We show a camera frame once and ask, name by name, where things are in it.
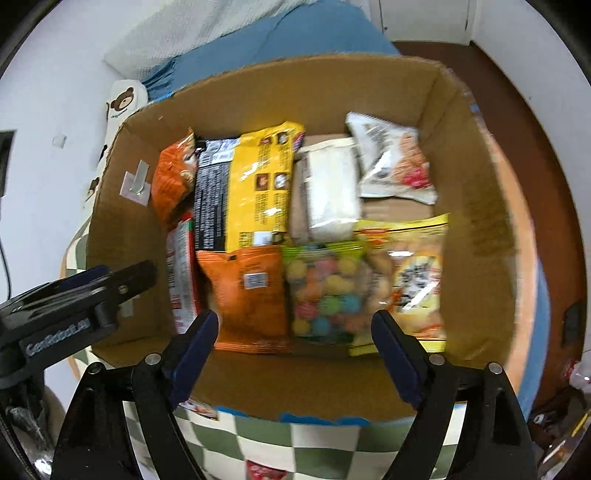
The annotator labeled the white door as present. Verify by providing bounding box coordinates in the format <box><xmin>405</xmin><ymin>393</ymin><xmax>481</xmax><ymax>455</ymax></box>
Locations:
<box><xmin>369</xmin><ymin>0</ymin><xmax>478</xmax><ymax>45</ymax></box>

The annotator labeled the white wafer snack pack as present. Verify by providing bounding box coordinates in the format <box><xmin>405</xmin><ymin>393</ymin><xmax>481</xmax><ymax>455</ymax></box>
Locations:
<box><xmin>288</xmin><ymin>137</ymin><xmax>362</xmax><ymax>245</ymax></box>

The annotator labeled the red white stick pack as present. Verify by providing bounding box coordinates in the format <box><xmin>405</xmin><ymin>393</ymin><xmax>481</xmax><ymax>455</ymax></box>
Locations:
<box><xmin>166</xmin><ymin>210</ymin><xmax>202</xmax><ymax>334</ymax></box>

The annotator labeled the panda yellow snack bag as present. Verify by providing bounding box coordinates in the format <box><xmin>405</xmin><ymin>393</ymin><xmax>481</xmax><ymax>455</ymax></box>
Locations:
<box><xmin>179</xmin><ymin>399</ymin><xmax>218</xmax><ymax>420</ymax></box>

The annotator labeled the cardboard milk box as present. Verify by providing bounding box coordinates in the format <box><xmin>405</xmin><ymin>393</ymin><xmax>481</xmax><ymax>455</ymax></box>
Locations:
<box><xmin>83</xmin><ymin>54</ymin><xmax>528</xmax><ymax>420</ymax></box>

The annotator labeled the green white checkered mat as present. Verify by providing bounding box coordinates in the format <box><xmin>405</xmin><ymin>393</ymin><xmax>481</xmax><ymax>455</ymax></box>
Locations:
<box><xmin>59</xmin><ymin>133</ymin><xmax>541</xmax><ymax>480</ymax></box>

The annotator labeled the plastic bottle on floor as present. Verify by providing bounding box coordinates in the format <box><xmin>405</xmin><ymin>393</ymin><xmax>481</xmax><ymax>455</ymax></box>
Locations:
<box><xmin>562</xmin><ymin>359</ymin><xmax>591</xmax><ymax>395</ymax></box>

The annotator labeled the white dotted pillow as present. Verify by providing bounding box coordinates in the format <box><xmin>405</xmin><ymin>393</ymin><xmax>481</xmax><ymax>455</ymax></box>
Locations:
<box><xmin>103</xmin><ymin>0</ymin><xmax>303</xmax><ymax>80</ymax></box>

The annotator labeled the black long snack pack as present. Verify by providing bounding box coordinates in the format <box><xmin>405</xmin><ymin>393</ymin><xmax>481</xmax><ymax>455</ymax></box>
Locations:
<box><xmin>193</xmin><ymin>138</ymin><xmax>239</xmax><ymax>252</ymax></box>

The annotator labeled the black cable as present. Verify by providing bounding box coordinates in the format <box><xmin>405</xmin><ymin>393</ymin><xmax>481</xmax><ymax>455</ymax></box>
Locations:
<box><xmin>0</xmin><ymin>239</ymin><xmax>13</xmax><ymax>303</ymax></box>

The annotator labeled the yellow long snack pack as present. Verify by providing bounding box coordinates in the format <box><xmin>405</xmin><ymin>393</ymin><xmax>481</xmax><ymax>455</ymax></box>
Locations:
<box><xmin>225</xmin><ymin>121</ymin><xmax>304</xmax><ymax>252</ymax></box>

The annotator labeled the orange snack pack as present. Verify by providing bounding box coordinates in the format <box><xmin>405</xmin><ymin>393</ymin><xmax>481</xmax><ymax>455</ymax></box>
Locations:
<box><xmin>151</xmin><ymin>128</ymin><xmax>197</xmax><ymax>226</ymax></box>
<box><xmin>197</xmin><ymin>246</ymin><xmax>290</xmax><ymax>354</ymax></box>

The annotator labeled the brown red snack pack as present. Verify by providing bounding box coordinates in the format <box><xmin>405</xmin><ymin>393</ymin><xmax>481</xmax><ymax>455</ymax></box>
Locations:
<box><xmin>246</xmin><ymin>460</ymin><xmax>287</xmax><ymax>480</ymax></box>

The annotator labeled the blue bed sheet mattress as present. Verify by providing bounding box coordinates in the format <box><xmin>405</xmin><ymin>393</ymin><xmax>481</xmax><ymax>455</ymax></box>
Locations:
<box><xmin>143</xmin><ymin>1</ymin><xmax>549</xmax><ymax>409</ymax></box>

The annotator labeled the white cookie snack bag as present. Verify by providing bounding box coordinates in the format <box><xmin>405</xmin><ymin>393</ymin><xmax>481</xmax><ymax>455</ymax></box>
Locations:
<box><xmin>346</xmin><ymin>112</ymin><xmax>438</xmax><ymax>206</ymax></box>

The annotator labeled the colourful candy balls bag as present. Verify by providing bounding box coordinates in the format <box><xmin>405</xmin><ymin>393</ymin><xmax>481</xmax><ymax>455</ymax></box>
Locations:
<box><xmin>281</xmin><ymin>241</ymin><xmax>372</xmax><ymax>345</ymax></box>

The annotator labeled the bear print long pillow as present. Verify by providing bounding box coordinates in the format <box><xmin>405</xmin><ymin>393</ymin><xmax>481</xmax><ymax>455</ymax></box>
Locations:
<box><xmin>83</xmin><ymin>79</ymin><xmax>148</xmax><ymax>212</ymax></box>

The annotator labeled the yellow chips bag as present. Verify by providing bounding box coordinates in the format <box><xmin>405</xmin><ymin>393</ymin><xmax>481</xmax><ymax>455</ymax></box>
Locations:
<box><xmin>355</xmin><ymin>214</ymin><xmax>449</xmax><ymax>353</ymax></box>

